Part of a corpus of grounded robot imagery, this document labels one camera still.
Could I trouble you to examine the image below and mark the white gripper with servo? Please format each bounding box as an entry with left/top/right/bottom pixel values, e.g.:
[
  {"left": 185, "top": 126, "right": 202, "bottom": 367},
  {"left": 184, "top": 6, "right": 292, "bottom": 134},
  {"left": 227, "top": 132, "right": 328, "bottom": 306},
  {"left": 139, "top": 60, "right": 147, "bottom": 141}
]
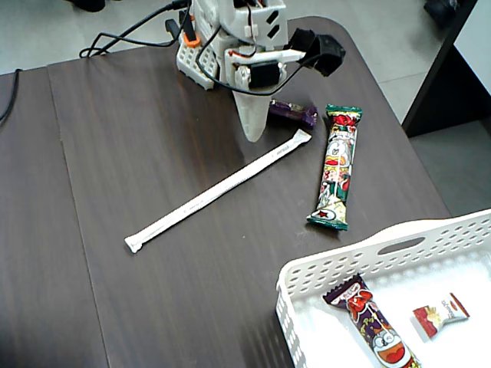
[{"left": 222, "top": 44, "right": 308, "bottom": 143}]

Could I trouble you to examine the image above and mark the small red white candy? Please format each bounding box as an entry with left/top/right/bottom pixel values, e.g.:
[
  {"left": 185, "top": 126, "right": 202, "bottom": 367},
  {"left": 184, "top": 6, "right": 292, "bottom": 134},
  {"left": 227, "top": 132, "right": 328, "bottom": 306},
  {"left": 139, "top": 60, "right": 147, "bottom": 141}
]
[{"left": 412, "top": 292, "right": 471, "bottom": 340}]

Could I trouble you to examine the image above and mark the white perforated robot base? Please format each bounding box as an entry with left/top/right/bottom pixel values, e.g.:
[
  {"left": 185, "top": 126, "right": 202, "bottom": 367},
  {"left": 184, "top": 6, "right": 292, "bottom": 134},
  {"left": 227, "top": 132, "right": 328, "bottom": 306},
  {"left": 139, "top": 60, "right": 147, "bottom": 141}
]
[{"left": 175, "top": 11, "right": 222, "bottom": 91}]

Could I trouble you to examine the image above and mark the small purple candy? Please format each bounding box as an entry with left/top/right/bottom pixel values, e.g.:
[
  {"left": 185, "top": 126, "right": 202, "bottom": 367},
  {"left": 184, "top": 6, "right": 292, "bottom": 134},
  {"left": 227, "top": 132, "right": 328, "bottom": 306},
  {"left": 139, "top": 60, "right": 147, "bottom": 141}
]
[{"left": 268, "top": 98, "right": 320, "bottom": 130}]

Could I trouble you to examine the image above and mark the white perforated plastic tray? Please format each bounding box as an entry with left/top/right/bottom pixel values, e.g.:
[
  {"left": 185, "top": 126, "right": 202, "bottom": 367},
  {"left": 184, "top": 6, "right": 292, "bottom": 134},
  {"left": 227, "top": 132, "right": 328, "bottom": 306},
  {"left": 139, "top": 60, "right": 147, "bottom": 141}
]
[{"left": 275, "top": 209, "right": 491, "bottom": 368}]

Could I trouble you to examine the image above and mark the white paper straw wrapper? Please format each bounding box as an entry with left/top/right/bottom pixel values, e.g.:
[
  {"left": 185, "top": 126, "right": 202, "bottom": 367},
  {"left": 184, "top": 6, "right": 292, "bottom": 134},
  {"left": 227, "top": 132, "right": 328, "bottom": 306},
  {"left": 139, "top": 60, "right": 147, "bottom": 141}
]
[{"left": 124, "top": 129, "right": 313, "bottom": 255}]

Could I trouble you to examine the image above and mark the orange black clamp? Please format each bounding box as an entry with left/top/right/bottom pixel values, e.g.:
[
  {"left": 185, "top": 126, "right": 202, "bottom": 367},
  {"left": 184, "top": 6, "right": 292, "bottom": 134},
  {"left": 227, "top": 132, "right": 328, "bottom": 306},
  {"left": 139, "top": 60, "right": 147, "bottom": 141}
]
[{"left": 179, "top": 9, "right": 203, "bottom": 49}]

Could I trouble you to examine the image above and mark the long green snack stick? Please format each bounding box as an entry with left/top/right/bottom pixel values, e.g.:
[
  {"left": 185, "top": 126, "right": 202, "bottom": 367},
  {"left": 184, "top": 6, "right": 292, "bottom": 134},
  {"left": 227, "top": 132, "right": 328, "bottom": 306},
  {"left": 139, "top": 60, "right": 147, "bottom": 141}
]
[{"left": 305, "top": 103, "right": 364, "bottom": 232}]

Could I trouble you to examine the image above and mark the dark furniture panel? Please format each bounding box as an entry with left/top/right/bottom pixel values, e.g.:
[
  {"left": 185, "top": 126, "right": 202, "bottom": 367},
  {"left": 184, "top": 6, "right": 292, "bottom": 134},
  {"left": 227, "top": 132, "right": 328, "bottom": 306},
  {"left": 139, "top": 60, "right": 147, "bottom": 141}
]
[{"left": 400, "top": 0, "right": 491, "bottom": 139}]

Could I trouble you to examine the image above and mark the black shoe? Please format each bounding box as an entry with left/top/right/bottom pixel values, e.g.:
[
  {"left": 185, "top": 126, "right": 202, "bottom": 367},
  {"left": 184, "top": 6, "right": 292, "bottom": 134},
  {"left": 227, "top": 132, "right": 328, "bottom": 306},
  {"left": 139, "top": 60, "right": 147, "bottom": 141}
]
[
  {"left": 64, "top": 0, "right": 107, "bottom": 13},
  {"left": 423, "top": 0, "right": 460, "bottom": 28}
]

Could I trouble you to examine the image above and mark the long purple snack stick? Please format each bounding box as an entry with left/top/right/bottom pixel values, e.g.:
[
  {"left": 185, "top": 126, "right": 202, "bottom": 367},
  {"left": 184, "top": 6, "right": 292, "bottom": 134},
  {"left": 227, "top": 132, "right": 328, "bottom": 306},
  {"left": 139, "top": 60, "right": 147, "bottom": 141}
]
[{"left": 321, "top": 273, "right": 423, "bottom": 368}]

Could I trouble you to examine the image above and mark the thin black camera cable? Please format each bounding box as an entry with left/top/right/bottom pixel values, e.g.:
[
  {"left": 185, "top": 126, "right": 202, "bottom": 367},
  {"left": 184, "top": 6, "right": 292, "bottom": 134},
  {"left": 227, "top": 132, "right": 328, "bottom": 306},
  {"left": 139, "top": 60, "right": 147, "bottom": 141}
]
[{"left": 195, "top": 15, "right": 320, "bottom": 97}]

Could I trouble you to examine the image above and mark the red white black servo wire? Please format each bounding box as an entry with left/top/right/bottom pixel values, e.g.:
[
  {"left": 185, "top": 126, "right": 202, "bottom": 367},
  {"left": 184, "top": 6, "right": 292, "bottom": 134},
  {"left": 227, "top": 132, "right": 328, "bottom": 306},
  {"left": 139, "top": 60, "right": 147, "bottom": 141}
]
[{"left": 228, "top": 0, "right": 259, "bottom": 61}]

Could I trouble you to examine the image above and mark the black taped wrist camera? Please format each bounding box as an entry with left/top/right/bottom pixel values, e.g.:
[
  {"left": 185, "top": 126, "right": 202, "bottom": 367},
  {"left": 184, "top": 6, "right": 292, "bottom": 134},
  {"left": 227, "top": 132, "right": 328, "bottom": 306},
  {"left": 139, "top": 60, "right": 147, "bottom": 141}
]
[{"left": 289, "top": 28, "right": 347, "bottom": 78}]

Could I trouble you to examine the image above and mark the black clamp handle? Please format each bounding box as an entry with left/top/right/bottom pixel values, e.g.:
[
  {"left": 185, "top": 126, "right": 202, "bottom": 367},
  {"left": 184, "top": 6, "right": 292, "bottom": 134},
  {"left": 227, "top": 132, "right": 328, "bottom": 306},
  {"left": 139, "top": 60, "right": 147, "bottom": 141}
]
[{"left": 164, "top": 18, "right": 181, "bottom": 41}]

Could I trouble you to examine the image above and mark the black looping cable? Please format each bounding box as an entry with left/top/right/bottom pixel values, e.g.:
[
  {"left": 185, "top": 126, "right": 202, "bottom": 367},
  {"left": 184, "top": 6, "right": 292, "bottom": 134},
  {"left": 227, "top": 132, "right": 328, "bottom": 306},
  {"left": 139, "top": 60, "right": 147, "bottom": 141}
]
[{"left": 91, "top": 31, "right": 182, "bottom": 50}]

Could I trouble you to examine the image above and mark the thick black power cable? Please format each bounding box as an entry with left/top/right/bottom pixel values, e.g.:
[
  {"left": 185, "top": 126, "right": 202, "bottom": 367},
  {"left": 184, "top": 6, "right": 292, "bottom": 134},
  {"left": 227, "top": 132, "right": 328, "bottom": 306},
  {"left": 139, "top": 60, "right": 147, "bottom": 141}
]
[{"left": 78, "top": 0, "right": 193, "bottom": 59}]

